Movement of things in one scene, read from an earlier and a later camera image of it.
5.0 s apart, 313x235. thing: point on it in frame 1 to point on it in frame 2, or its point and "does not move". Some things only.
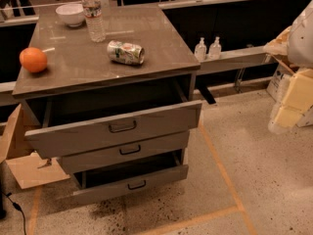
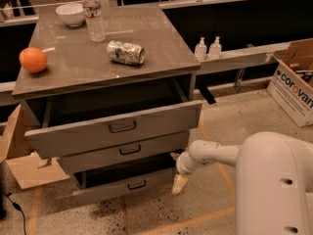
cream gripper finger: [288, 117] to [180, 182]
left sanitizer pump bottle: [201, 50] does not move
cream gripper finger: [299, 94] to [174, 155]
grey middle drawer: [76, 163] does not move
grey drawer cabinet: [109, 90] does not move
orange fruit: [33, 59] does not move
